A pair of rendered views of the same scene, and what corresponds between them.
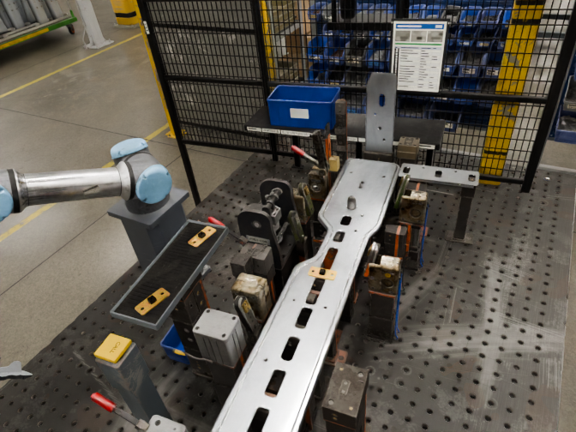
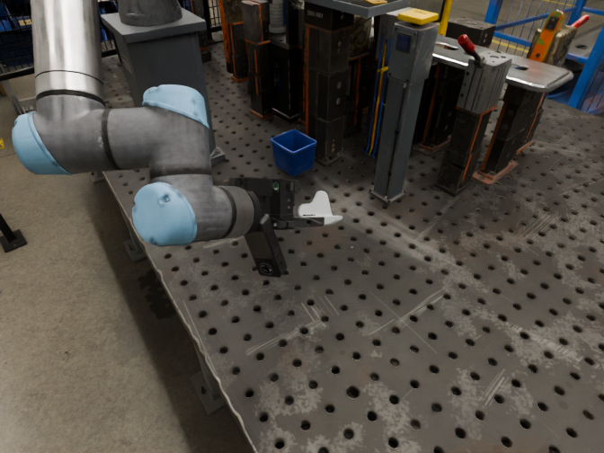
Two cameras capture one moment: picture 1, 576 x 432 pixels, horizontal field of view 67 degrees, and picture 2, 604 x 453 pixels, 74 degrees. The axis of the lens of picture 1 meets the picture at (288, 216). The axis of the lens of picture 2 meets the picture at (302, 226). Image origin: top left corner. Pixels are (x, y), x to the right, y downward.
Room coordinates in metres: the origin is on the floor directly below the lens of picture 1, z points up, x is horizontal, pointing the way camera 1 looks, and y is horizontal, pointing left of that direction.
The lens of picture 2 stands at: (0.49, 1.36, 1.38)
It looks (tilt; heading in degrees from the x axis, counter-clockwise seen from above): 41 degrees down; 293
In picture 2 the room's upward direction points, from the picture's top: straight up
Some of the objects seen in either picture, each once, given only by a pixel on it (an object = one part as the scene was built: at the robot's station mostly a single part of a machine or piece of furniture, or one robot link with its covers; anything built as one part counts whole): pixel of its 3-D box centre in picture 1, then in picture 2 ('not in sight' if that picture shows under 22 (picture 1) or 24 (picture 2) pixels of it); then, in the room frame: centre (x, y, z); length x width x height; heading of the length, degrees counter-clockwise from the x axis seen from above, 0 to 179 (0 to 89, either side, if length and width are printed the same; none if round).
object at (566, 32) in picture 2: not in sight; (531, 92); (0.31, 0.00, 0.88); 0.15 x 0.11 x 0.36; 64
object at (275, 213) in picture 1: (275, 252); (286, 41); (1.10, 0.06, 0.94); 0.18 x 0.13 x 0.49; 154
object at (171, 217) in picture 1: (163, 243); (169, 93); (1.27, 0.48, 0.90); 0.21 x 0.21 x 0.40; 57
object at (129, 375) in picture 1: (144, 400); (399, 121); (0.62, 0.43, 0.92); 0.08 x 0.08 x 0.44; 64
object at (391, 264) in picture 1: (382, 299); not in sight; (0.90, -0.27, 0.87); 0.12 x 0.09 x 0.35; 64
